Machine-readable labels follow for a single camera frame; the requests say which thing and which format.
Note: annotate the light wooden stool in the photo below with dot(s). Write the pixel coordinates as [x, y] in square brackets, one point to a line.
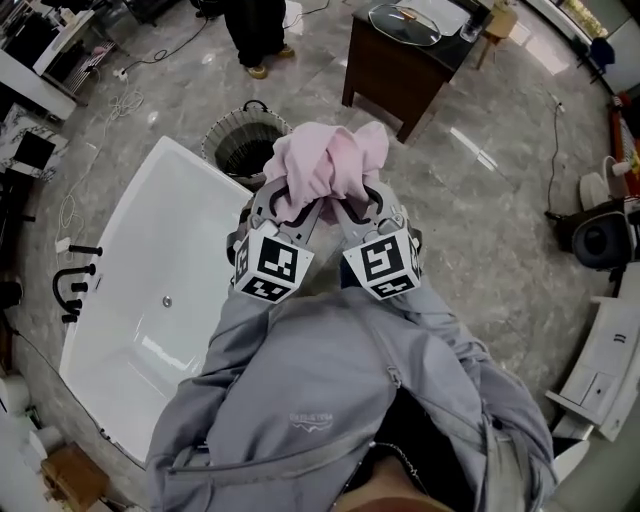
[500, 25]

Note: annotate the person's grey jacket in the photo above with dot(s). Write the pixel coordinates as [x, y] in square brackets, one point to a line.
[310, 390]

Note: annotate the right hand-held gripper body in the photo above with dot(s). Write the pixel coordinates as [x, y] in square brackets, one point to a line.
[385, 260]

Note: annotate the clear glass cup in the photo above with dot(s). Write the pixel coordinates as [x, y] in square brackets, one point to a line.
[470, 30]

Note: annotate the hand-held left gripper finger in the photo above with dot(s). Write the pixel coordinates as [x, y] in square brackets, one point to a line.
[259, 207]
[302, 227]

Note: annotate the dark wooden table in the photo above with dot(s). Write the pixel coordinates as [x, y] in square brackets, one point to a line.
[395, 75]

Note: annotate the white marble-pattern cabinet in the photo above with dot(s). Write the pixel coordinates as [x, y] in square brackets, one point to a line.
[35, 150]

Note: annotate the grey wicker laundry basket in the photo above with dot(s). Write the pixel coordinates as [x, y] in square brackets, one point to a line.
[240, 145]

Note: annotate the black shower wand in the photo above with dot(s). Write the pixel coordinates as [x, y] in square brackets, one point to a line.
[85, 250]

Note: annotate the brown cardboard box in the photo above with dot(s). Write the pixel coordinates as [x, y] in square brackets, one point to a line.
[75, 477]

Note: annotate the white bathtub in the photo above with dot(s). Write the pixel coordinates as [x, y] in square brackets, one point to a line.
[150, 240]

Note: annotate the person's dark blue trousers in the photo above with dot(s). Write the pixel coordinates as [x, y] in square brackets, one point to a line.
[348, 277]

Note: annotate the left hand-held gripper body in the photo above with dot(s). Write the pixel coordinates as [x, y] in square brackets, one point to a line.
[272, 265]

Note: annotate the light pink cloth garment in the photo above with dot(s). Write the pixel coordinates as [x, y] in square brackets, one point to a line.
[325, 160]

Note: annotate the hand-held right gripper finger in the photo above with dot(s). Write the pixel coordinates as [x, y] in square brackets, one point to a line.
[390, 207]
[350, 227]

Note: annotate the black round appliance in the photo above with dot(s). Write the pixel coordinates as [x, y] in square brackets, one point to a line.
[600, 240]

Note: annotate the chrome bathtub drain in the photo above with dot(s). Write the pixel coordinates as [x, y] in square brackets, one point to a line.
[167, 300]

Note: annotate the oval glass lid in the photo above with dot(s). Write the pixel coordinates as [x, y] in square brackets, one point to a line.
[405, 25]

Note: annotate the black faucet knob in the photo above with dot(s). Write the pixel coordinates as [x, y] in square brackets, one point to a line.
[74, 304]
[79, 287]
[69, 318]

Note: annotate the white power strip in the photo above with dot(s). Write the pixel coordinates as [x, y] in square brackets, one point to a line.
[121, 74]

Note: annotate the person's black shirt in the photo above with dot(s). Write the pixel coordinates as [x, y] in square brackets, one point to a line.
[430, 440]

